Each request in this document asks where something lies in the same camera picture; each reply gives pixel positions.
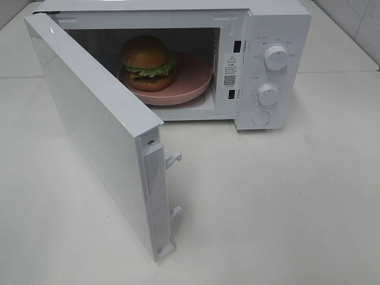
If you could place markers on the burger with lettuce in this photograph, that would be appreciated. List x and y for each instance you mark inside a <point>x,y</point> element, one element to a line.
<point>148,65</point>

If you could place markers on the white microwave door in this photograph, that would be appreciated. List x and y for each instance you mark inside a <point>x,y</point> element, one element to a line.
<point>116,133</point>

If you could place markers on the white warning label sticker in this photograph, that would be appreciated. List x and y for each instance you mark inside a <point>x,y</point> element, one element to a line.
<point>230,70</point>

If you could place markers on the lower white microwave knob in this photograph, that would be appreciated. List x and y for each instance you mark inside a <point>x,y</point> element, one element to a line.
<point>268,94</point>

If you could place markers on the white microwave knob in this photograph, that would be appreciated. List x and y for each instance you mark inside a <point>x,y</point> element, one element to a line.
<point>276,57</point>
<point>268,94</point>

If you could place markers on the pink round plate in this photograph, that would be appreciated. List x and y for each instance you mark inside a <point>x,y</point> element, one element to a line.
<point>187,80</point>

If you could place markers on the white microwave oven body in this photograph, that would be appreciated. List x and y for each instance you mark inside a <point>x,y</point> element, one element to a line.
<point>208,29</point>

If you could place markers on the glass microwave turntable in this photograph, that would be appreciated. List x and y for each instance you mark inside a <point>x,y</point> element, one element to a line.
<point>196,102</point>

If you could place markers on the round white door release button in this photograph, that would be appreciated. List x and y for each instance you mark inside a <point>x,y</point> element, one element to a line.
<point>261,118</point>

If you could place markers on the upper white microwave knob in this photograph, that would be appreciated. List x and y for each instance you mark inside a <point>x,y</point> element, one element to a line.
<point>276,57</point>

